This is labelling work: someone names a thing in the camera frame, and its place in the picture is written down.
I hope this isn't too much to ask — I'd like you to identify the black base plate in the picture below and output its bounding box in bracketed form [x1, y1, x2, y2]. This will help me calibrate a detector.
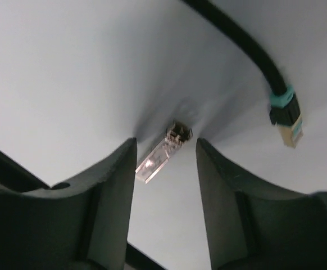
[0, 151, 50, 192]

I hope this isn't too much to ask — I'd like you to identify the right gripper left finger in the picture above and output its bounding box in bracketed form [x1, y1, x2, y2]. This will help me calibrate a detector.
[0, 138, 137, 269]

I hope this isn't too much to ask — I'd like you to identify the black ethernet cable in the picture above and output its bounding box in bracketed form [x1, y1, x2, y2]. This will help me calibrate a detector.
[180, 0, 305, 150]

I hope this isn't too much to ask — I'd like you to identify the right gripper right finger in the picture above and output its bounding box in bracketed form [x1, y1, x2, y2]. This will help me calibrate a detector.
[196, 138, 327, 269]

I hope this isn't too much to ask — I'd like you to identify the silver SFP module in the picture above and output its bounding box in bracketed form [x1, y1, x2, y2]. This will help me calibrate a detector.
[135, 120, 193, 184]

